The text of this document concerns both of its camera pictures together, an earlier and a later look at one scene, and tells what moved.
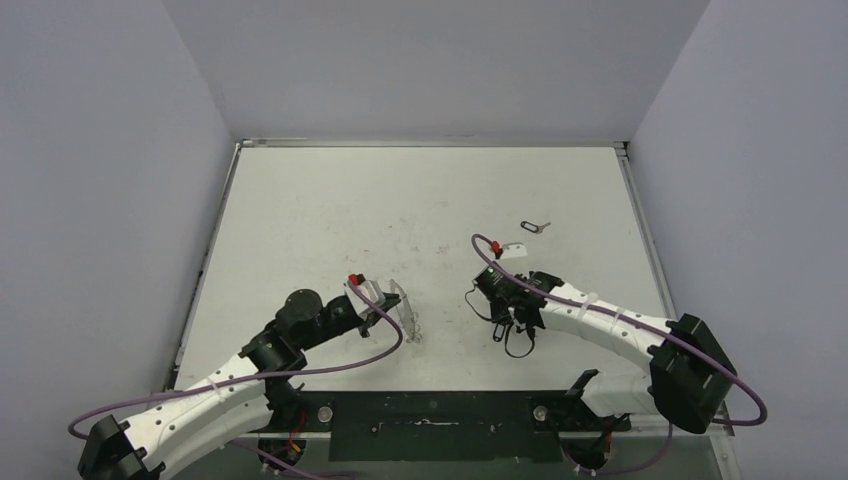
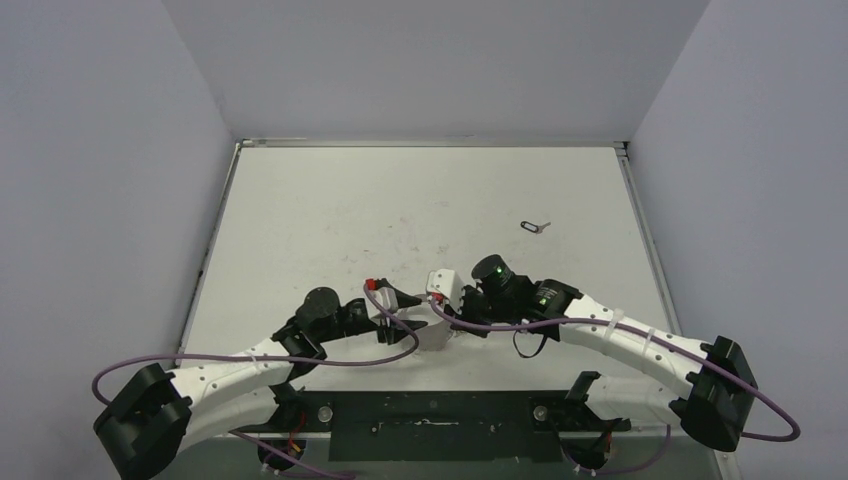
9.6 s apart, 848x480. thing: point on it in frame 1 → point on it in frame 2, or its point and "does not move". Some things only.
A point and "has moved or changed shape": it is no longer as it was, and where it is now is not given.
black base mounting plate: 441,426 does not move
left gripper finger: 391,299 → 397,333
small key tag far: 534,228 does not move
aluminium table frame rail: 721,426 does not move
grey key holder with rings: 408,320 has moved or changed shape
